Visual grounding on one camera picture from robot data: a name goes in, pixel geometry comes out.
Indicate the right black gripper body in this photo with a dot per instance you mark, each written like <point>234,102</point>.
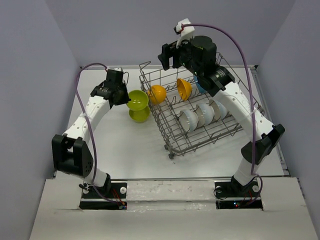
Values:
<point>185,46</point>

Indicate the orange bowl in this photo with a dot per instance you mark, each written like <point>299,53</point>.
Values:
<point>184,89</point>
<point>157,94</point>

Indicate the blue bowl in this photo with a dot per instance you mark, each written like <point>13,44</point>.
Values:
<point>200,89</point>

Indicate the green bowl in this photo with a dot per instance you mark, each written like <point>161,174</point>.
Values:
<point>138,100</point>
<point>140,116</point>

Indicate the grey wire dish rack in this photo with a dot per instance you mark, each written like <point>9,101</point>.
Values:
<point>176,141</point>

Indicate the white bowl stack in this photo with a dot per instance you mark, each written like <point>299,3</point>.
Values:
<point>188,120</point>

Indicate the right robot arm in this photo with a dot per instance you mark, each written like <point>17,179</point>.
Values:
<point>198,56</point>

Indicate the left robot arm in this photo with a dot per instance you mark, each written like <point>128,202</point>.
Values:
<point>70,150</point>

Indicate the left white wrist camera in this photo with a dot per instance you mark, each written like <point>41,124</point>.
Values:
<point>119,69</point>

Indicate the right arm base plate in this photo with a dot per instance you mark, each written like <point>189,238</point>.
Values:
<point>228,199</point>

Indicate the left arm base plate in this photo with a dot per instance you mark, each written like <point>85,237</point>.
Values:
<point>114,199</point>

